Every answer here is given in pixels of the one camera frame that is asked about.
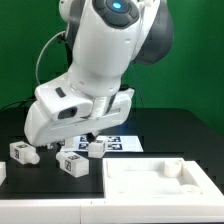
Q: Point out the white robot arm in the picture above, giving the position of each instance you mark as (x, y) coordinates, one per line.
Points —
(104, 37)

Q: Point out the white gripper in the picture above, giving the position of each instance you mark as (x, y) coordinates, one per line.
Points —
(40, 130)

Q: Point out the paper sheet with markers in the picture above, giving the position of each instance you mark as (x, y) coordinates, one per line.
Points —
(115, 144)

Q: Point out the white block left edge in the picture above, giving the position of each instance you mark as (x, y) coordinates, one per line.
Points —
(2, 172)

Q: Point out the white square table top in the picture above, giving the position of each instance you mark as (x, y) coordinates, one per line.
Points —
(146, 178)

